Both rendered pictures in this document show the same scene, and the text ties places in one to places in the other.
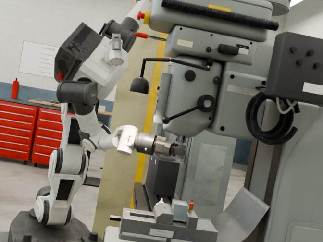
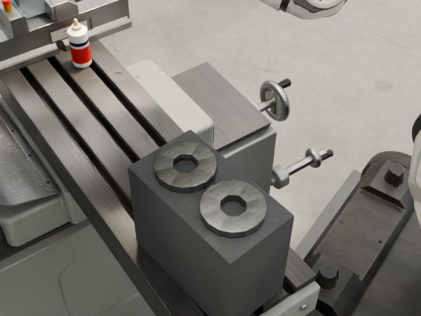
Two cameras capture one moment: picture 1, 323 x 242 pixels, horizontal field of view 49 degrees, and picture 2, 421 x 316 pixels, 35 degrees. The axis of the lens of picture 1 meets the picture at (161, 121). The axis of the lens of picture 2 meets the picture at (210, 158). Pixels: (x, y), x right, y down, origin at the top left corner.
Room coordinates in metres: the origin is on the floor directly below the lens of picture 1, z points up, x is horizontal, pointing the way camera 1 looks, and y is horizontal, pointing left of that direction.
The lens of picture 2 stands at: (2.51, -0.33, 1.83)
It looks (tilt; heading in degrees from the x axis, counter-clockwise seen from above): 47 degrees down; 152
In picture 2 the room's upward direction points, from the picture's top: 1 degrees clockwise
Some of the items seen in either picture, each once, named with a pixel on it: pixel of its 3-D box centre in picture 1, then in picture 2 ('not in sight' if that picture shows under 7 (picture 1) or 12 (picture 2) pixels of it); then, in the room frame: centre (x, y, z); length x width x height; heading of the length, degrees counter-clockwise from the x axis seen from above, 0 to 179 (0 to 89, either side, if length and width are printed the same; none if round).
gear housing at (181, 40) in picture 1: (207, 49); not in sight; (1.51, -0.14, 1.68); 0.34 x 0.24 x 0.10; 97
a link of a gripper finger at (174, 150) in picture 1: (177, 151); not in sight; (1.47, -0.09, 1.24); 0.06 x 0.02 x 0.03; 79
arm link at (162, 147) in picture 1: (158, 146); not in sight; (1.52, -0.01, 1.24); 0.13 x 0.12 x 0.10; 169
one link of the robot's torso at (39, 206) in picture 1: (54, 210); not in sight; (2.11, 0.54, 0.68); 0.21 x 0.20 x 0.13; 28
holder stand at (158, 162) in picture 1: (162, 172); (208, 227); (1.99, -0.05, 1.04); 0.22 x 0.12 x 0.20; 14
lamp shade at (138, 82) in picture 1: (140, 84); not in sight; (1.39, 0.11, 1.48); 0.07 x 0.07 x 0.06
